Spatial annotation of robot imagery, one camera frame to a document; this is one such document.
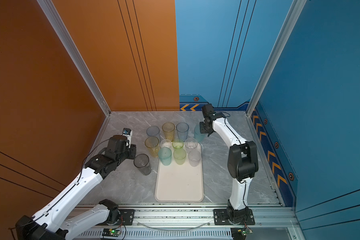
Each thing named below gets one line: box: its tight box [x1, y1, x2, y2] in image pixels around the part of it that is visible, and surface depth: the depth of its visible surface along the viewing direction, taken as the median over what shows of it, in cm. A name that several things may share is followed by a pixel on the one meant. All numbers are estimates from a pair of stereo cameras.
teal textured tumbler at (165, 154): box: [158, 147, 172, 166], surface depth 91 cm
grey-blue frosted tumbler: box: [146, 126, 160, 137], surface depth 95 cm
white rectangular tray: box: [155, 142, 204, 202], surface depth 86 cm
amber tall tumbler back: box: [162, 122, 176, 142], surface depth 97 cm
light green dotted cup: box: [173, 148, 187, 165], surface depth 91 cm
